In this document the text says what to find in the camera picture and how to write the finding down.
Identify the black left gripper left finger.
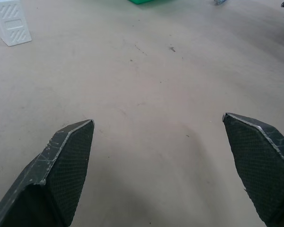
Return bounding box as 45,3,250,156
0,119,95,227

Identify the green plastic block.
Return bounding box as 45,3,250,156
127,0,155,5

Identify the white ribbed plastic box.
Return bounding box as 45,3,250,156
0,0,33,47

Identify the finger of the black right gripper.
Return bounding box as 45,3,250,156
222,112,284,227

